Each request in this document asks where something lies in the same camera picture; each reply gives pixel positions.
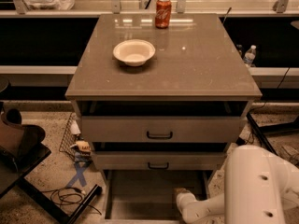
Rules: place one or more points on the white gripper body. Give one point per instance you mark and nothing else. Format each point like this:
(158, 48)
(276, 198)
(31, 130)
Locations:
(184, 199)

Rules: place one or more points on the grey bottom drawer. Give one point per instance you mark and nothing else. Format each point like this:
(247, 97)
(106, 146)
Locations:
(147, 196)

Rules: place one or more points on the grey drawer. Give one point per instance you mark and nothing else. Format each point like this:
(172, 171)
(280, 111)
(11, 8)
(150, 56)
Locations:
(162, 129)
(147, 196)
(149, 160)

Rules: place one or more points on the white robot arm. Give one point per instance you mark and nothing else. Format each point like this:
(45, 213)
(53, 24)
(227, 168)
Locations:
(259, 187)

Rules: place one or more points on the grey middle drawer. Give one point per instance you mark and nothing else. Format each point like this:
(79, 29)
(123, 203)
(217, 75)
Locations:
(149, 160)

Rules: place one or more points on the grey drawer cabinet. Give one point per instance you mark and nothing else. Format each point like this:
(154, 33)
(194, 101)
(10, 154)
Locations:
(195, 72)

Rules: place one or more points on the grey top drawer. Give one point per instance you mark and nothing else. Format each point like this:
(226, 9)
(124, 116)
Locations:
(162, 129)

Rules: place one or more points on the black stand leg right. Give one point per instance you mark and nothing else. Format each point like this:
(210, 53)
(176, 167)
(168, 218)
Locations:
(262, 131)

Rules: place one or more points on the black stand leg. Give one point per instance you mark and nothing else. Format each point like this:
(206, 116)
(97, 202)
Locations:
(262, 131)
(52, 200)

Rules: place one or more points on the blue tape cross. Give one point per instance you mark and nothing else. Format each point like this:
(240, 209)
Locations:
(80, 168)

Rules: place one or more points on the white paper bowl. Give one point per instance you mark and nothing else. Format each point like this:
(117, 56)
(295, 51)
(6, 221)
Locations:
(134, 52)

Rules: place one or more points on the clear water bottle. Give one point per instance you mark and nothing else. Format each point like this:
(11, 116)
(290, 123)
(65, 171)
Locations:
(250, 56)

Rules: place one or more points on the black stand leg left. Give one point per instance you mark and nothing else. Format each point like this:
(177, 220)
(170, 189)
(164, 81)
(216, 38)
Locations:
(52, 200)

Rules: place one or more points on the brown chair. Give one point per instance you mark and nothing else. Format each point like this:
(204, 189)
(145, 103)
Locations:
(21, 149)

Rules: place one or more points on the orange soda can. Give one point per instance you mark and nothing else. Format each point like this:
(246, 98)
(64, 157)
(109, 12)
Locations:
(163, 13)

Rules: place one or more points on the wire mesh basket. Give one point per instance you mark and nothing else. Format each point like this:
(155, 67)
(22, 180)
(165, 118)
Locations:
(71, 134)

